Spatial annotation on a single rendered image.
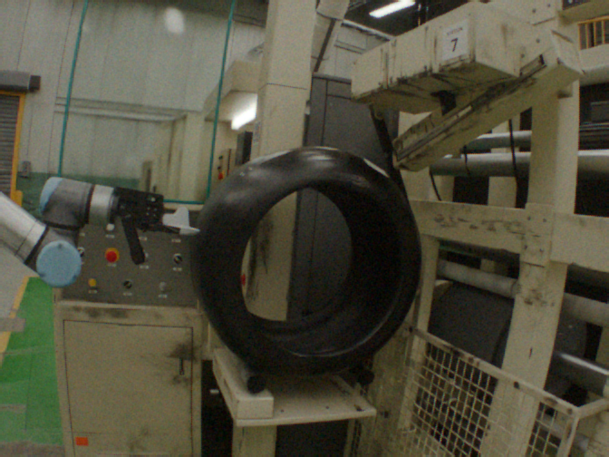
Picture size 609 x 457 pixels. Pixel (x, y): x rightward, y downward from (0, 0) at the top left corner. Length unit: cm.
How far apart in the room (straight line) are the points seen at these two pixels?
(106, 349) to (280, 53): 115
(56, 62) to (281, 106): 937
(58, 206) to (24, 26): 993
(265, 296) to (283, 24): 83
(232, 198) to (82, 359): 95
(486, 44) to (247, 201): 60
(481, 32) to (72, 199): 93
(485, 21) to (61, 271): 98
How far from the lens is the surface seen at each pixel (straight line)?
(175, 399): 173
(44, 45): 1066
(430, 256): 155
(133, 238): 102
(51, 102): 1029
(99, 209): 100
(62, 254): 88
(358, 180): 103
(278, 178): 96
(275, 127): 136
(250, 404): 108
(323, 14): 195
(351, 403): 124
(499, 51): 100
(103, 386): 172
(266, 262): 137
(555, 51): 98
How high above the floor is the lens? 133
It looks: 4 degrees down
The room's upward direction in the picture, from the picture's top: 5 degrees clockwise
